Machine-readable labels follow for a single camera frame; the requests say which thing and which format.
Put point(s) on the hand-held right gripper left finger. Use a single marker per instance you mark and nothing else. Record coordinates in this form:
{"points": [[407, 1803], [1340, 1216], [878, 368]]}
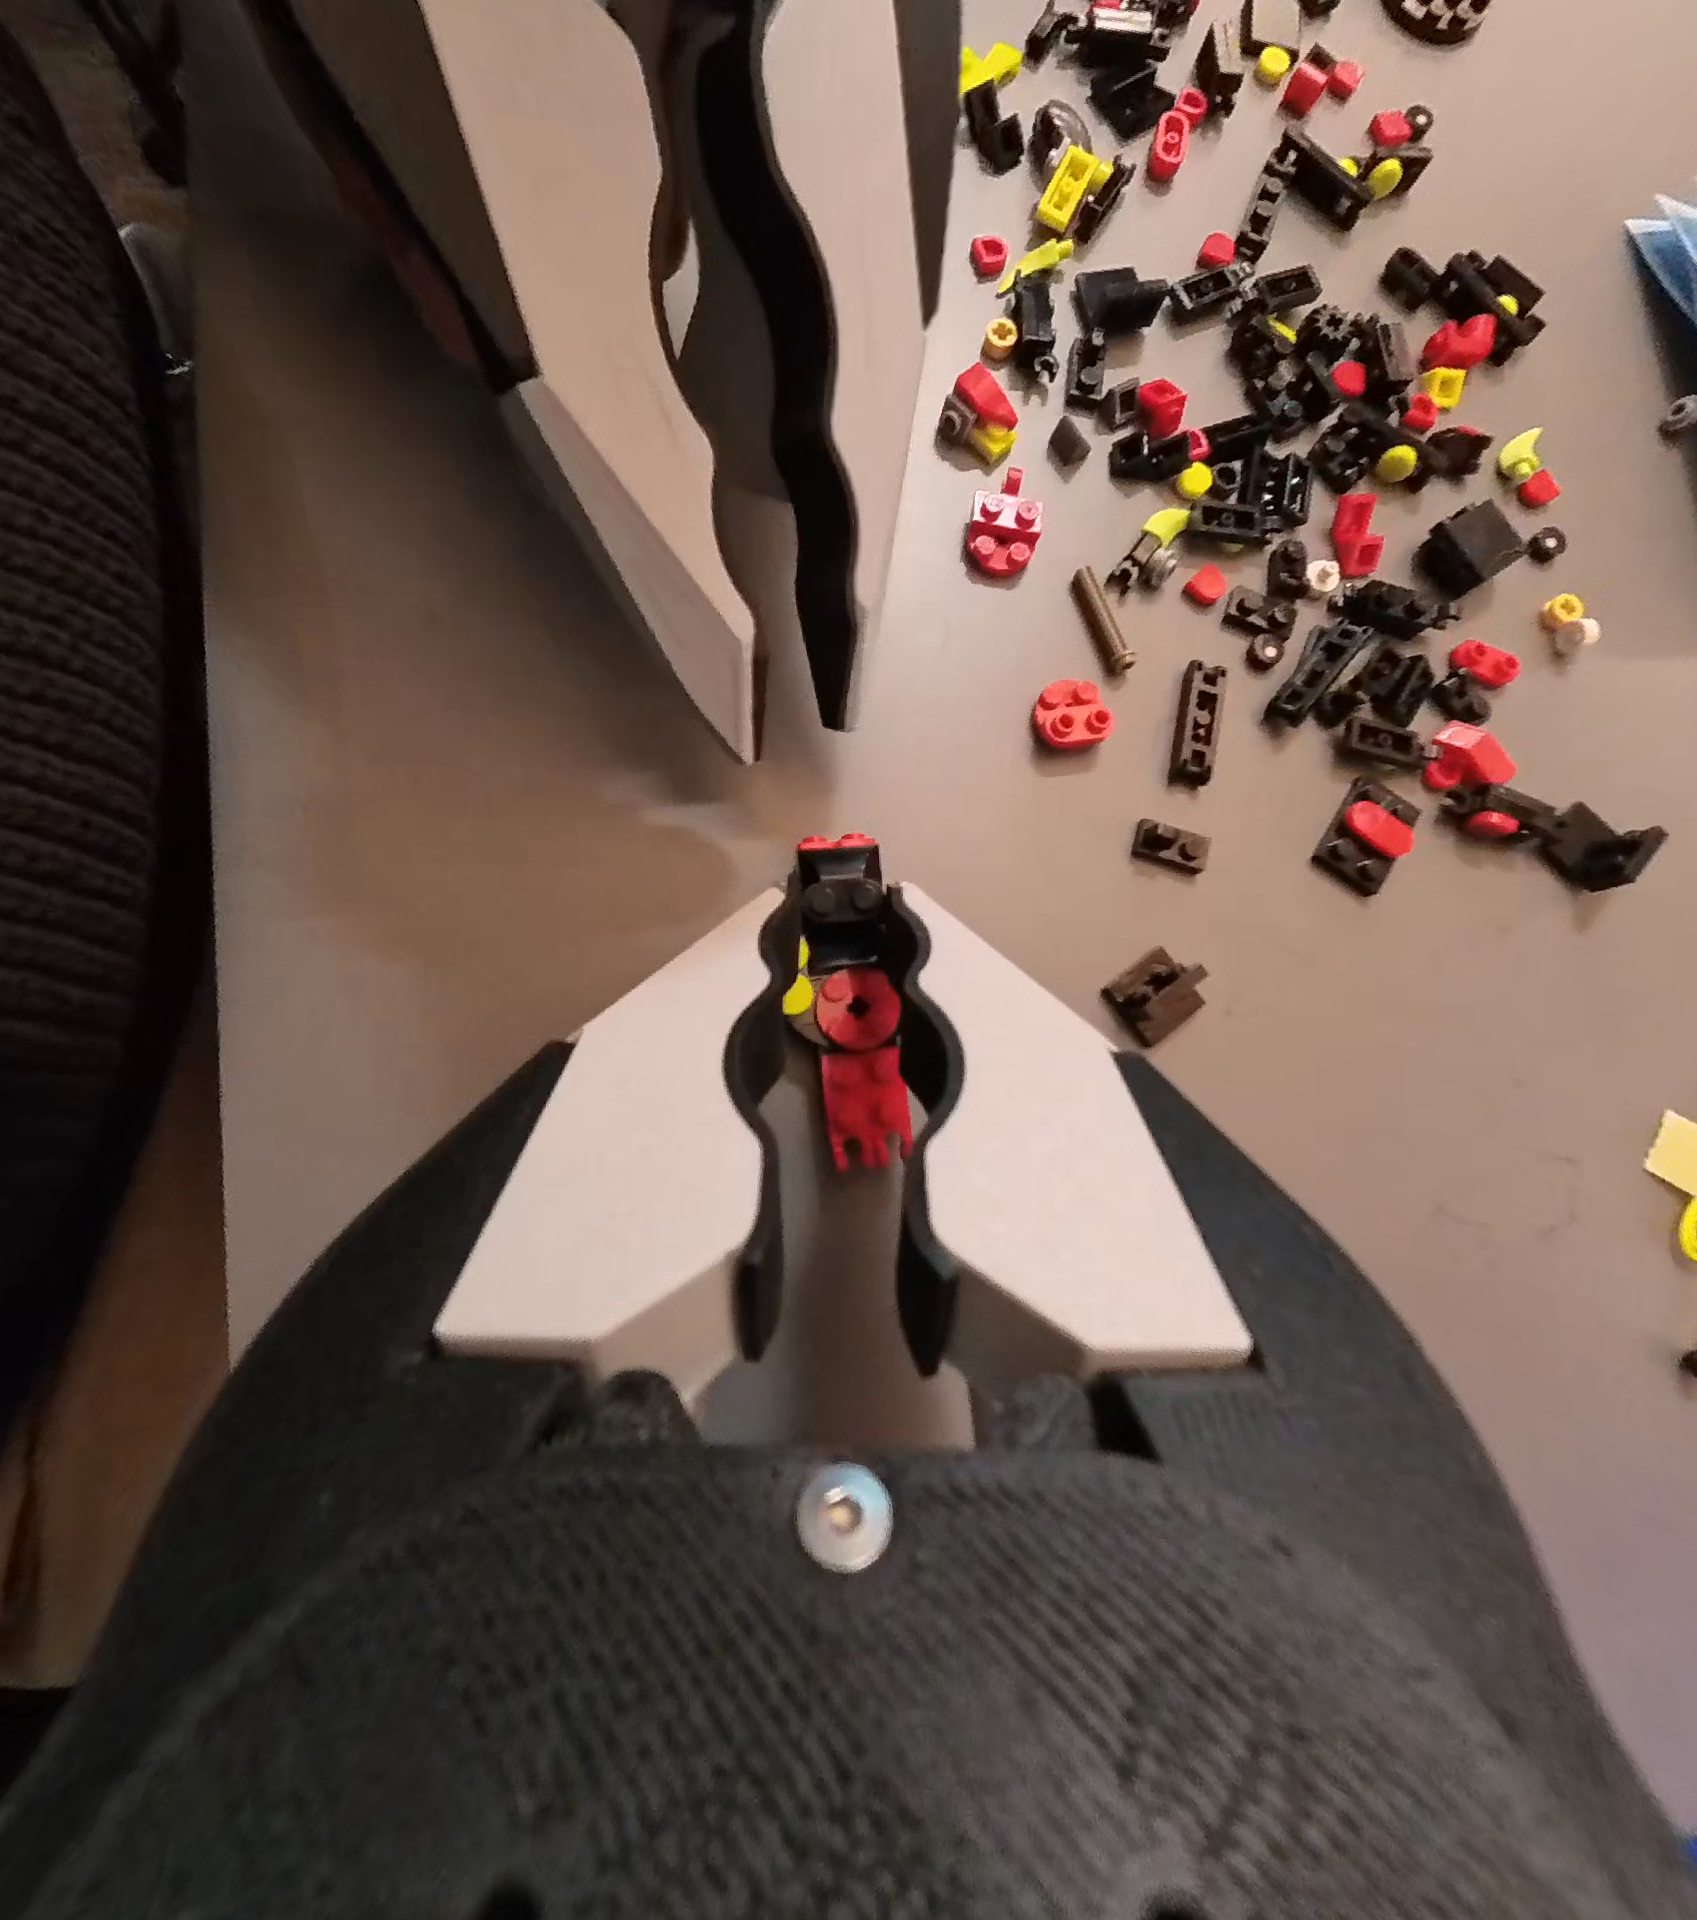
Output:
{"points": [[609, 1184]]}

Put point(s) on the partly built lego model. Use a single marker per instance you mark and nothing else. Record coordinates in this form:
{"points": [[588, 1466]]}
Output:
{"points": [[862, 1094]]}

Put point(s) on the black bracket brick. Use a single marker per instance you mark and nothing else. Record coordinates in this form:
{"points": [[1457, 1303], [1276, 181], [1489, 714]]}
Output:
{"points": [[1596, 848]]}

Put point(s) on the tan rod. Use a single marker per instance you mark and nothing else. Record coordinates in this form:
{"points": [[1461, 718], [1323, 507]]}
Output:
{"points": [[1102, 621]]}

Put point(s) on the small grey round stud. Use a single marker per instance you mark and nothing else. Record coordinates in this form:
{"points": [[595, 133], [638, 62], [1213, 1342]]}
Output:
{"points": [[1681, 416]]}

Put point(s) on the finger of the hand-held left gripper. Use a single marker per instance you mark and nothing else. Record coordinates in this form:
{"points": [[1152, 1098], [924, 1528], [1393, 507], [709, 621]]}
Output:
{"points": [[562, 224], [862, 181]]}

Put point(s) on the red chunky round brick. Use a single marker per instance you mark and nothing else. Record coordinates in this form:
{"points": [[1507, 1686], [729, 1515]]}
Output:
{"points": [[1002, 525]]}

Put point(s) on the pile of lego pieces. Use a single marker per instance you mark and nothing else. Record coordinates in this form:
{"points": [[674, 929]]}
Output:
{"points": [[1282, 374]]}

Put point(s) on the person's dark knit sweater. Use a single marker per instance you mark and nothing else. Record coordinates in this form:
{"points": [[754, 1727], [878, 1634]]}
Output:
{"points": [[23, 674]]}

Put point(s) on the person's tan trousers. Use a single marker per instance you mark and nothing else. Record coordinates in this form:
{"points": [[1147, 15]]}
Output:
{"points": [[82, 1425]]}

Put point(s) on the small black brick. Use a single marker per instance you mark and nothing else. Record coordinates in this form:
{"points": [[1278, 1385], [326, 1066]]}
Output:
{"points": [[1170, 845]]}

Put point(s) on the black round studded plate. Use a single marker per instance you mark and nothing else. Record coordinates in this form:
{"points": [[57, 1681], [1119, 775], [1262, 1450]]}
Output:
{"points": [[1432, 15]]}

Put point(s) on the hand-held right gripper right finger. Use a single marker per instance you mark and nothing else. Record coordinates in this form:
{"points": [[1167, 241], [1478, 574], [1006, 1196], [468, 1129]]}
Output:
{"points": [[1073, 1201]]}

